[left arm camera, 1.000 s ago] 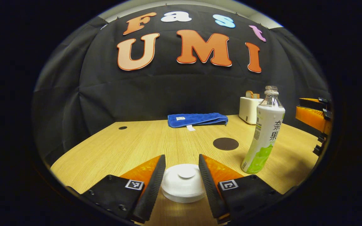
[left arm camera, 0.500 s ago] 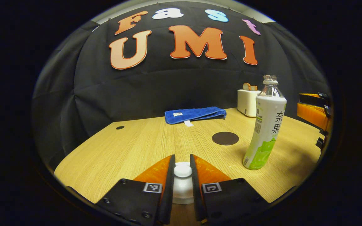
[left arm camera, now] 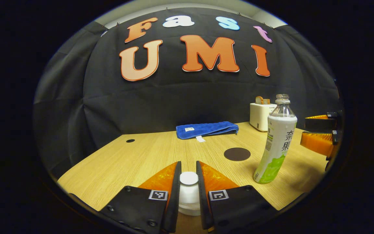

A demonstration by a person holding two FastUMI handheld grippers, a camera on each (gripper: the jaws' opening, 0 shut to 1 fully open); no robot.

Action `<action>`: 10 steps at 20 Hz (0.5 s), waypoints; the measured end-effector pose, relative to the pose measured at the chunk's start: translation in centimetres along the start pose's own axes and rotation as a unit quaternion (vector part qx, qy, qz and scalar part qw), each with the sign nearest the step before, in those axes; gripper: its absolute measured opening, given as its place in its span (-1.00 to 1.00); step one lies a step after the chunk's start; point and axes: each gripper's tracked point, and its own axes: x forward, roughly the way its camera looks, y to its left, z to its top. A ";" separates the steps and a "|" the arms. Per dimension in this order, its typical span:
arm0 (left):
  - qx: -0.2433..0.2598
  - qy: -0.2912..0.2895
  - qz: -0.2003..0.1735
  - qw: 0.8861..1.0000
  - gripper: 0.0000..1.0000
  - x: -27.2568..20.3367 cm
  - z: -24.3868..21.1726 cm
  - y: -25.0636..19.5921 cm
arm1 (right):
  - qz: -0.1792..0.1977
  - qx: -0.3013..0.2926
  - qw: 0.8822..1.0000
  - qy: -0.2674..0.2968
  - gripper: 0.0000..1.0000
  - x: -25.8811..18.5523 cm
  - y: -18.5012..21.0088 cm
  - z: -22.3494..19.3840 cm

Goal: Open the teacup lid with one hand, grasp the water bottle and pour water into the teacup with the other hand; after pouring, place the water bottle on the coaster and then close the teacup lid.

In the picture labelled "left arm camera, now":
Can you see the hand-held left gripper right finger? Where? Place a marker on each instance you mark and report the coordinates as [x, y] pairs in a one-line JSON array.
[[203, 208]]

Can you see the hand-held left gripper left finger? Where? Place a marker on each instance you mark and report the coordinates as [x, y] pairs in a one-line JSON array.
[[174, 208]]

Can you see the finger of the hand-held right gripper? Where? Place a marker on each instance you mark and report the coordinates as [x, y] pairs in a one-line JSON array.
[[320, 124], [317, 143]]

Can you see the white teacup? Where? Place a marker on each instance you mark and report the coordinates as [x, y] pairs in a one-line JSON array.
[[189, 212]]

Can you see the green white water bottle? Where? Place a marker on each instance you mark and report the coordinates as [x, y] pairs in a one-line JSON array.
[[276, 146]]

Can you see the dark brown round coaster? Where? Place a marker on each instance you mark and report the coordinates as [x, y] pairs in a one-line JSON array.
[[237, 154]]

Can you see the white toaster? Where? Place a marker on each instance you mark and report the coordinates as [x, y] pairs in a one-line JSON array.
[[260, 117]]

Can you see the brown toast slice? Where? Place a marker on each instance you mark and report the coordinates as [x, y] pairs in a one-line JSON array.
[[261, 100]]

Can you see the blue towel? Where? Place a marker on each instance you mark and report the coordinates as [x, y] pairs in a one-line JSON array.
[[206, 129]]

